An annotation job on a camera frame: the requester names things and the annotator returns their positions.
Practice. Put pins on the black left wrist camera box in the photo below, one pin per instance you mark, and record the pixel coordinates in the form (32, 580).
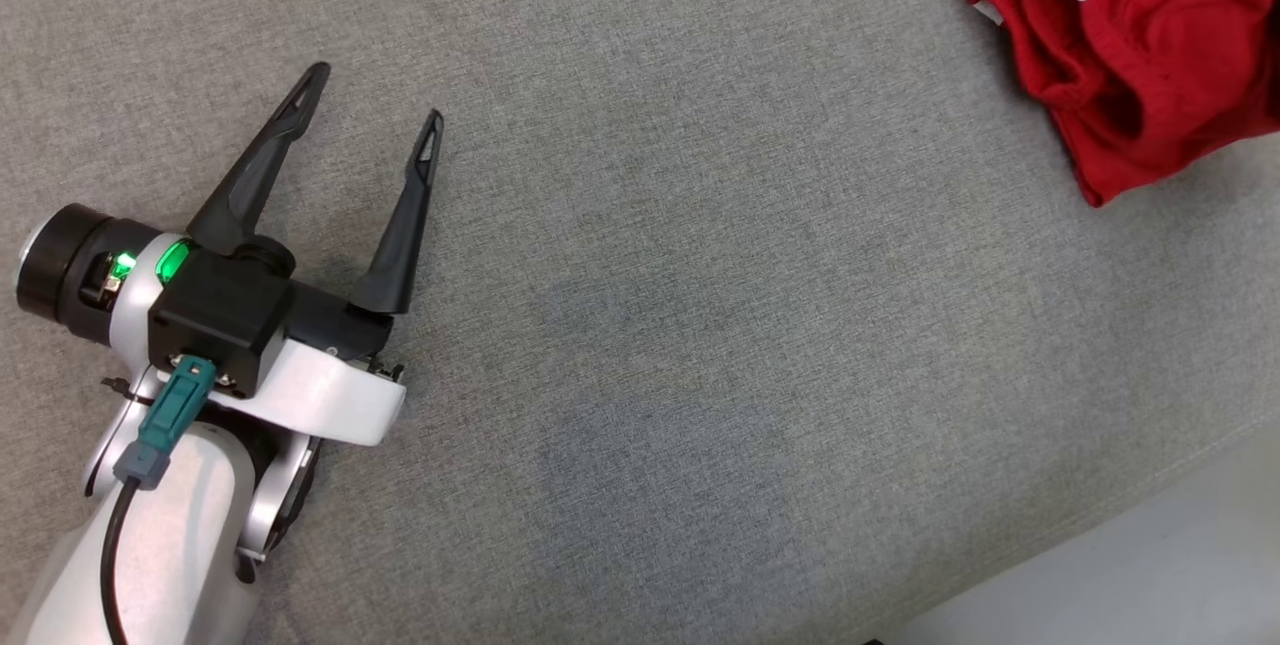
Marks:
(215, 315)

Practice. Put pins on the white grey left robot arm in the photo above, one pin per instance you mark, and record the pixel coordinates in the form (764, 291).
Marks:
(190, 545)

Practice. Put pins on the red shorts with white stripes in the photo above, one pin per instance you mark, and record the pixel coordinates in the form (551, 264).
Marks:
(1150, 55)

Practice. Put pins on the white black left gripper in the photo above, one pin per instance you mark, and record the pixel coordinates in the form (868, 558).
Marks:
(340, 395)

